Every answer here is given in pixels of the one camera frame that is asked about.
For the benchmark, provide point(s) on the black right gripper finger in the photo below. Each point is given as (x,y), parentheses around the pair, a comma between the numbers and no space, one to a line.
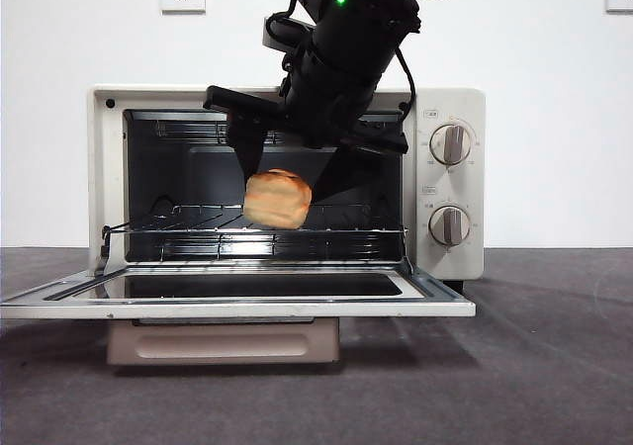
(247,143)
(351,170)

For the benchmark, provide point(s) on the golden brown bread roll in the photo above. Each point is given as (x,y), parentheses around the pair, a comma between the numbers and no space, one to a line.
(277,200)

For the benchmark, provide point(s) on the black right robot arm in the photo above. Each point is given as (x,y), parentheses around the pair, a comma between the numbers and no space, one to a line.
(346,44)

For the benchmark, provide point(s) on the white Toshiba toaster oven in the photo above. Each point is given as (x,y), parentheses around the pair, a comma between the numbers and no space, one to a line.
(445,188)

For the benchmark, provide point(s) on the temperature knob with beige grip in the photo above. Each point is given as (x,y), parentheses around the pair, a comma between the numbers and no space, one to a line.
(450,144)

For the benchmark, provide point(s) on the timer knob with beige grip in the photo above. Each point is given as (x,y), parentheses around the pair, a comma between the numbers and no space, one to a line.
(449,226)

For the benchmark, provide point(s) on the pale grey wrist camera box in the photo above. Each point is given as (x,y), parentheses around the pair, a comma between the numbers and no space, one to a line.
(271,32)

